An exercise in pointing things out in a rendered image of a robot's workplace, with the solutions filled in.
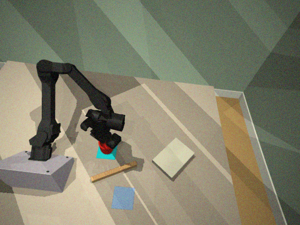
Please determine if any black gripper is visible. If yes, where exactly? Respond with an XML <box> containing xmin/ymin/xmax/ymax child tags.
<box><xmin>80</xmin><ymin>117</ymin><xmax>122</xmax><ymax>149</ymax></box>

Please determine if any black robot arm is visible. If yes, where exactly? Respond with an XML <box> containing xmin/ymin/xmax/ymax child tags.
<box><xmin>28</xmin><ymin>60</ymin><xmax>125</xmax><ymax>161</ymax></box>

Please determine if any dark red cup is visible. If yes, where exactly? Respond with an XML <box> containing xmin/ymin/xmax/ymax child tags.
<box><xmin>98</xmin><ymin>141</ymin><xmax>113</xmax><ymax>154</ymax></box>

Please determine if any brown wooden bar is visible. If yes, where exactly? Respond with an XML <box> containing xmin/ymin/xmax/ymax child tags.
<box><xmin>91</xmin><ymin>161</ymin><xmax>137</xmax><ymax>183</ymax></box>

